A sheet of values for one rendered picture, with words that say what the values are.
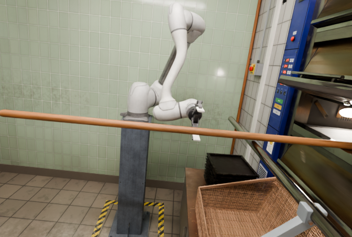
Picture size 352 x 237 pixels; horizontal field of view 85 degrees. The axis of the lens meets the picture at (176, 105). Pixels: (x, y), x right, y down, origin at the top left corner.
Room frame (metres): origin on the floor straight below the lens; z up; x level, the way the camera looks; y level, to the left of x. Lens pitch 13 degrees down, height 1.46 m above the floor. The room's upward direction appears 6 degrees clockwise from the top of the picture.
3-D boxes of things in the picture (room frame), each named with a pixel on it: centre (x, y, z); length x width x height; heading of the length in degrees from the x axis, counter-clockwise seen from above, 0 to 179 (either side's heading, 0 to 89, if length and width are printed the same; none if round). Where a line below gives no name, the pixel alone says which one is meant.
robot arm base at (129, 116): (1.42, 0.30, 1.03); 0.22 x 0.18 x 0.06; 95
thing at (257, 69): (1.68, -0.65, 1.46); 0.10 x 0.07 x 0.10; 0
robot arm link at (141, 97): (1.43, 0.28, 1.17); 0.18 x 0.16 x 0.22; 140
